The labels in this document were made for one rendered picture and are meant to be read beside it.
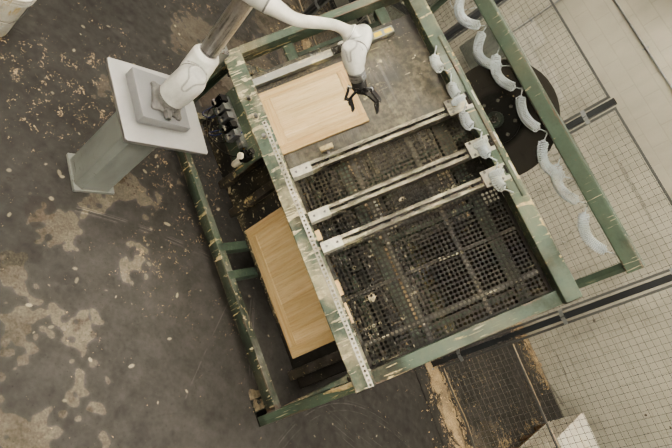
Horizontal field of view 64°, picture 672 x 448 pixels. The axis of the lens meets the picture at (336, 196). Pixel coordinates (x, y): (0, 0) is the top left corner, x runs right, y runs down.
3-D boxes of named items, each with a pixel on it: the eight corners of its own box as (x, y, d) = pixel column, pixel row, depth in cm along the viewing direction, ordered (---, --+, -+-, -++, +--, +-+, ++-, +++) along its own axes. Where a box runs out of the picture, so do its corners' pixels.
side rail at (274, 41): (242, 54, 351) (238, 45, 340) (396, -5, 357) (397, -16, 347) (245, 62, 349) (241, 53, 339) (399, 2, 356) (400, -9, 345)
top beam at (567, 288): (396, -11, 352) (397, -21, 342) (410, -17, 352) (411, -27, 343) (560, 305, 295) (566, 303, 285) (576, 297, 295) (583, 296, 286)
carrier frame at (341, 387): (154, 121, 383) (226, 52, 341) (280, 137, 497) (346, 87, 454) (259, 427, 327) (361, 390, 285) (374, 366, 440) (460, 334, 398)
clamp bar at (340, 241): (319, 242, 310) (315, 234, 287) (504, 165, 317) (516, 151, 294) (325, 258, 307) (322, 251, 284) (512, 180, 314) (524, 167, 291)
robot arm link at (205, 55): (170, 77, 283) (184, 60, 300) (196, 96, 288) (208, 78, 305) (248, -38, 241) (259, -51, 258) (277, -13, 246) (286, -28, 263)
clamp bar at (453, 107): (289, 169, 322) (284, 156, 299) (468, 97, 329) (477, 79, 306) (295, 184, 320) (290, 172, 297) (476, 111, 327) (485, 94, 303)
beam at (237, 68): (224, 61, 350) (220, 52, 340) (242, 54, 351) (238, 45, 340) (356, 392, 294) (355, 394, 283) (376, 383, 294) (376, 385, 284)
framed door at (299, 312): (247, 230, 365) (244, 230, 363) (303, 193, 337) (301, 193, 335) (294, 358, 342) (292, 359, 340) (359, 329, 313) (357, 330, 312)
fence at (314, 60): (253, 82, 339) (252, 79, 335) (391, 28, 344) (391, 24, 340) (256, 88, 337) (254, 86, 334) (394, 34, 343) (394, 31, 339)
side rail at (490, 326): (370, 369, 296) (370, 370, 286) (549, 291, 303) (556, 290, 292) (376, 383, 294) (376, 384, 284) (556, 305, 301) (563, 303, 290)
